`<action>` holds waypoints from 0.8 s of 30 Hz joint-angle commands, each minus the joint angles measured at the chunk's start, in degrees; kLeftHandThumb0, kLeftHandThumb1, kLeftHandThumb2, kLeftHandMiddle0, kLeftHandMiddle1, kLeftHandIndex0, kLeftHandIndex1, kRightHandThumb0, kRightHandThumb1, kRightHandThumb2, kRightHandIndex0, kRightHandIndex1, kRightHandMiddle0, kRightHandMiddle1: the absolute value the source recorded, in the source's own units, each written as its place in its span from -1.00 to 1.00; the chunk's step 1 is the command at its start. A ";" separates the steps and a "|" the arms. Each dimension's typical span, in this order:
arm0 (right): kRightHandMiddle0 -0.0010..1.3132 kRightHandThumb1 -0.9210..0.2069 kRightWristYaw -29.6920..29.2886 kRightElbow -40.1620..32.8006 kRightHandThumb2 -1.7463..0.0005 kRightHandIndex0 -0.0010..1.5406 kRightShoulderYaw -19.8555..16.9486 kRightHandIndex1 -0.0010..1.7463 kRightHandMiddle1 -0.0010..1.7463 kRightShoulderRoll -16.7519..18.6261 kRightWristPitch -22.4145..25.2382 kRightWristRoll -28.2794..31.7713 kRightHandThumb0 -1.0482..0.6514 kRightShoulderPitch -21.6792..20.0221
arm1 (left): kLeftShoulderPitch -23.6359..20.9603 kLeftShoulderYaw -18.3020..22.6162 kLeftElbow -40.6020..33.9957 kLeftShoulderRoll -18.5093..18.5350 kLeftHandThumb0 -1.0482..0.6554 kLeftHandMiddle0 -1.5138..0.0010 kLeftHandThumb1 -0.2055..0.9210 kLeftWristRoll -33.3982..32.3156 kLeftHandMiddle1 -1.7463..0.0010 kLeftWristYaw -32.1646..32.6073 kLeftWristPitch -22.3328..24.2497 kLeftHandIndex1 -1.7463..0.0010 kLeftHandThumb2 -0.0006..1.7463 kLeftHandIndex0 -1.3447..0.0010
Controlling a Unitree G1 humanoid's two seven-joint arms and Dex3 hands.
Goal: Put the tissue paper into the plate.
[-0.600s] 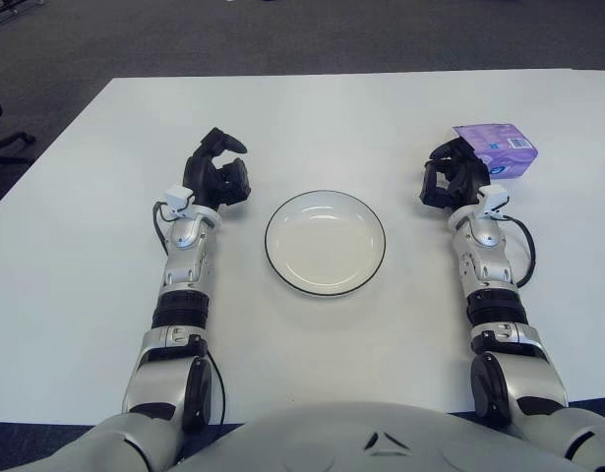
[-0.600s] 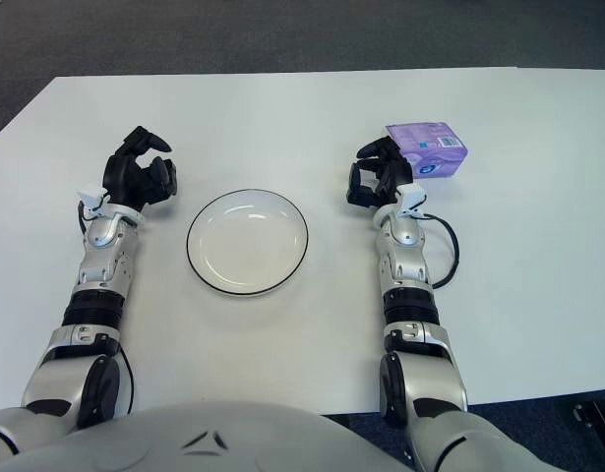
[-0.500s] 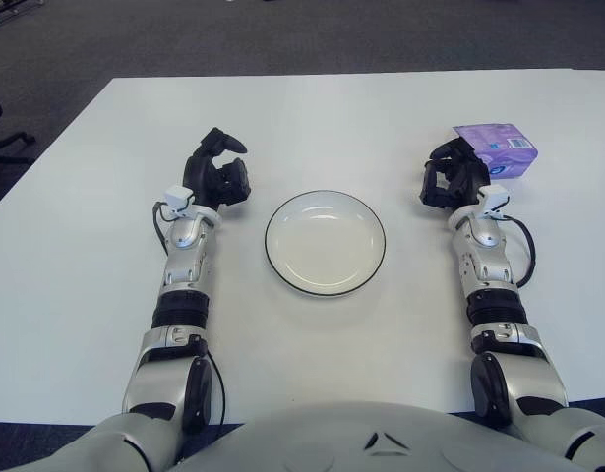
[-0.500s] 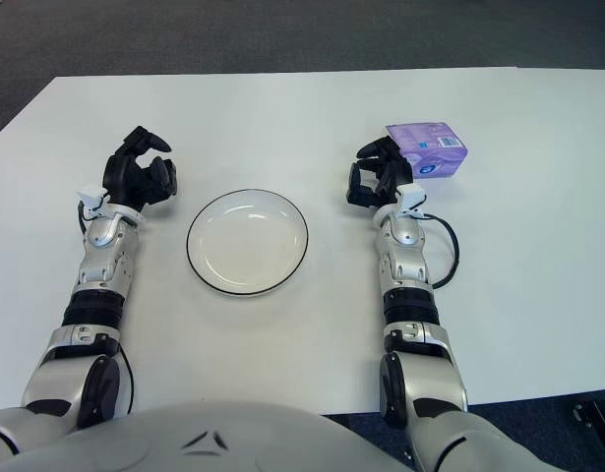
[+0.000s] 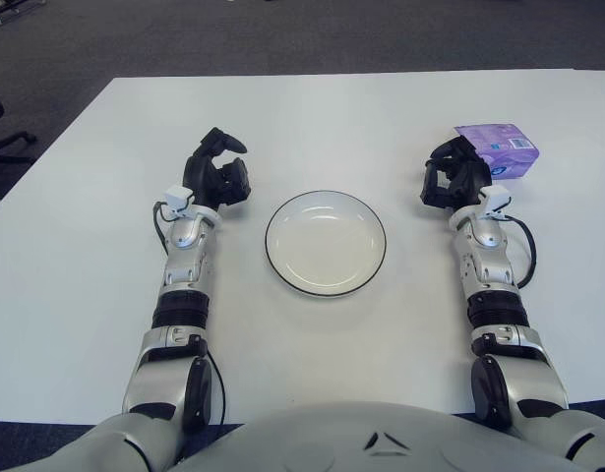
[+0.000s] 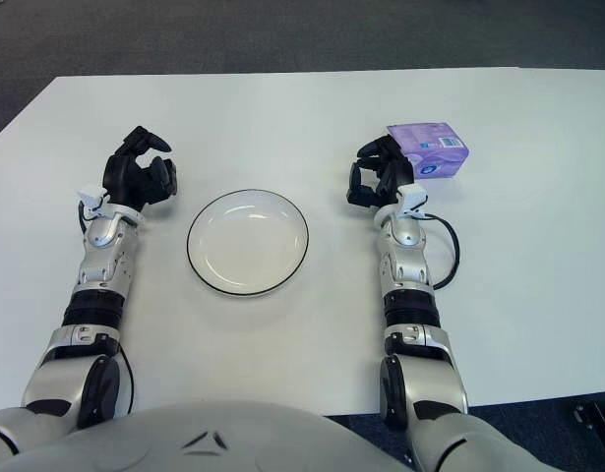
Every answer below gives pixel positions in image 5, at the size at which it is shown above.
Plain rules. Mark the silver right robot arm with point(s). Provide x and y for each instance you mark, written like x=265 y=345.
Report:
x=494 y=275

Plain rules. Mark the black chair wheel base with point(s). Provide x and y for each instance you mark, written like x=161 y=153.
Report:
x=7 y=12

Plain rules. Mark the silver robot torso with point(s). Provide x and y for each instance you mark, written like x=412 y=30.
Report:
x=331 y=437

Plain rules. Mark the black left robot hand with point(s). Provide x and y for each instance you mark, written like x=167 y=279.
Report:
x=203 y=172

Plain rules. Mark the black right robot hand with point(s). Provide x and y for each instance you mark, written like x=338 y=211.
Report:
x=466 y=177

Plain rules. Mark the purple tissue paper pack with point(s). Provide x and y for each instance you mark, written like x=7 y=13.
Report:
x=508 y=145

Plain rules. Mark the white plate with black rim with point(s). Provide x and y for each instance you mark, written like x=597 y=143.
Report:
x=325 y=246

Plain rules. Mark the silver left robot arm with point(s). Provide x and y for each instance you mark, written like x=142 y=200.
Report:
x=184 y=275

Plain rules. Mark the black office chair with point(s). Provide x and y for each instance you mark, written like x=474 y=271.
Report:
x=7 y=147

